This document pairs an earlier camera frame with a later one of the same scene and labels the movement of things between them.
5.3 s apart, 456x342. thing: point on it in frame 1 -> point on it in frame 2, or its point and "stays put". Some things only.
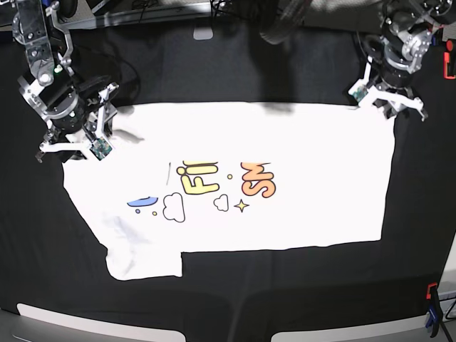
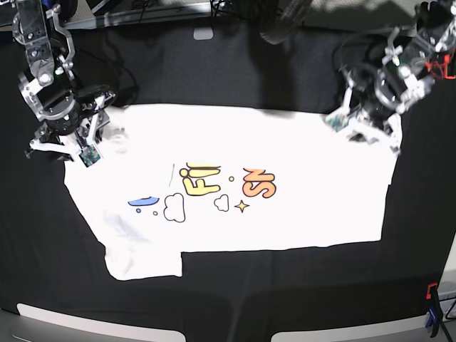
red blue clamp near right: [434, 312] stays put
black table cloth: [53, 253] stays put
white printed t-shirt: [187, 177] stays put
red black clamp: [449, 60] -> [439, 70]
